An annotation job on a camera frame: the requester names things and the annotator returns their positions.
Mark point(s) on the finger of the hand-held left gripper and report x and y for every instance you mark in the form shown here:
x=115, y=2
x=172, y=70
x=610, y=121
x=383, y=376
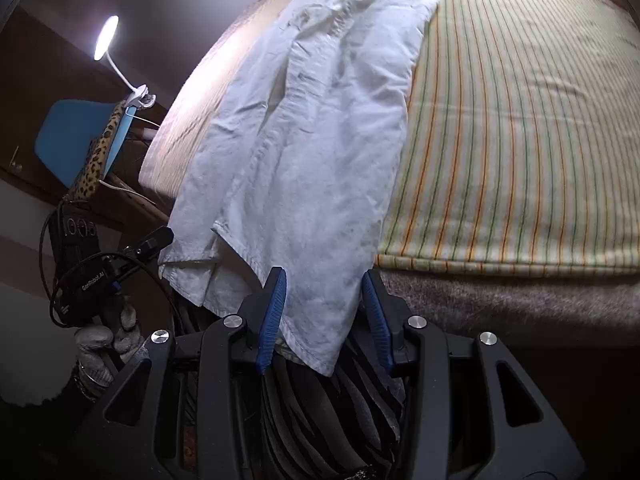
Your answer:
x=155, y=240

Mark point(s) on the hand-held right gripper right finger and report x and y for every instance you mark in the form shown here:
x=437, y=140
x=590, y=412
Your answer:
x=375, y=320

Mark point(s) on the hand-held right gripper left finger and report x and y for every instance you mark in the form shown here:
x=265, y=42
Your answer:
x=272, y=320

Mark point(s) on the white shirt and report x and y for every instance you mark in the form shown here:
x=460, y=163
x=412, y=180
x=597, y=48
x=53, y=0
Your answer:
x=310, y=160

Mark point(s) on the person's left forearm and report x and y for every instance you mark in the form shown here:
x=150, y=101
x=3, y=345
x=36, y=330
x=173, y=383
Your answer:
x=82, y=395

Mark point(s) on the person's left hand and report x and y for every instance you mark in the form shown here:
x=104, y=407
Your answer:
x=95, y=340

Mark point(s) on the leopard print cloth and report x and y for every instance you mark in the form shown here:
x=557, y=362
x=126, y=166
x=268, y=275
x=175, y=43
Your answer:
x=97, y=160

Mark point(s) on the blue chair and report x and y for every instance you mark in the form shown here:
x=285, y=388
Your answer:
x=70, y=135

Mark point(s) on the white clip lamp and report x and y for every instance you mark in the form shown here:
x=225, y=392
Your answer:
x=107, y=35

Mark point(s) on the yellow striped sheet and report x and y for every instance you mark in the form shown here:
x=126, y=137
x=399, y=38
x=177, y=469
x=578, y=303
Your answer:
x=525, y=135

